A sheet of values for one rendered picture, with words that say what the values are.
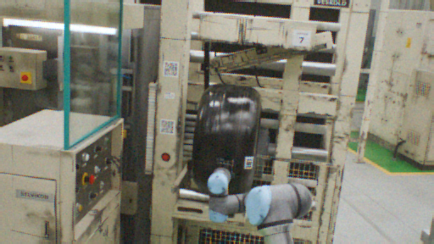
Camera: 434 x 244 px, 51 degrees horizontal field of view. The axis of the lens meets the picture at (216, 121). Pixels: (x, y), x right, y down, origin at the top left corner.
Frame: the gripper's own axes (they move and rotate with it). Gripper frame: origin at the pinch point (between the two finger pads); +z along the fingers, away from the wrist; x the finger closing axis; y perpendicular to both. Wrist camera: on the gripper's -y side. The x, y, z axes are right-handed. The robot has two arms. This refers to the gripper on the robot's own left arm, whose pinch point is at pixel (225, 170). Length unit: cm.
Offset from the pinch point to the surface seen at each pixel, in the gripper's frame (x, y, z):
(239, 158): -5.4, 6.5, 0.0
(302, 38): -29, 65, 39
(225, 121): 3.0, 21.9, 2.4
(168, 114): 33.1, 20.2, 17.8
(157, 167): 37.2, -7.8, 21.2
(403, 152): -201, -46, 440
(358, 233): -105, -87, 198
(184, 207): 20.9, -26.6, 19.3
